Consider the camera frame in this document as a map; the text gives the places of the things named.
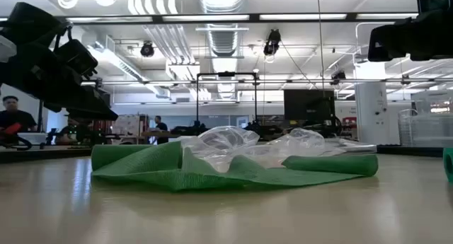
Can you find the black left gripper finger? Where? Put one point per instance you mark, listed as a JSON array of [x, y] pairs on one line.
[[95, 111]]

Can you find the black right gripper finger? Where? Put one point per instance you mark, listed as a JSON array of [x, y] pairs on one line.
[[389, 42]]

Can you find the green elastic bandage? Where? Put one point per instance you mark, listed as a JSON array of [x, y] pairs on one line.
[[448, 164], [159, 173]]

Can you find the background black robot arm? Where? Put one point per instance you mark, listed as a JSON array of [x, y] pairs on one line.
[[70, 134]]

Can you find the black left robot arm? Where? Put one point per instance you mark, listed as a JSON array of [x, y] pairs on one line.
[[32, 24]]

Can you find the person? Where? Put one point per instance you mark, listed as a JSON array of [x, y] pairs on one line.
[[161, 127], [12, 106]]

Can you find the red handheld tool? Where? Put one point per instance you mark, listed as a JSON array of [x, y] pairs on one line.
[[13, 128]]

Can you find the black ceiling spotlight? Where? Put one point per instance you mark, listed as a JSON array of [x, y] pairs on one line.
[[147, 50], [338, 76], [272, 42]]

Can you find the wooden workbench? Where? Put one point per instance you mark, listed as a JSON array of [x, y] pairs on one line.
[[155, 133]]

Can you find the white column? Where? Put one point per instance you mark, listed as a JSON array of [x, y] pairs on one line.
[[369, 106]]

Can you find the stack of clear bins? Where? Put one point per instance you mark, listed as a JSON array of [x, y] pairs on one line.
[[424, 131]]

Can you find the black monitor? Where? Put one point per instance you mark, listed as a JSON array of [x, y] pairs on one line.
[[308, 106]]

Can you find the clear plastic bag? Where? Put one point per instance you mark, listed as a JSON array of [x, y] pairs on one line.
[[226, 141]]

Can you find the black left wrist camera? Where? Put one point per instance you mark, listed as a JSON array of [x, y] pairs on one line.
[[76, 56]]

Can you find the black background station frame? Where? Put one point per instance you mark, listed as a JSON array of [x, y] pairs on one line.
[[226, 74]]

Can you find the silver ventilation duct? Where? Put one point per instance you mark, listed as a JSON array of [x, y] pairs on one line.
[[223, 39]]

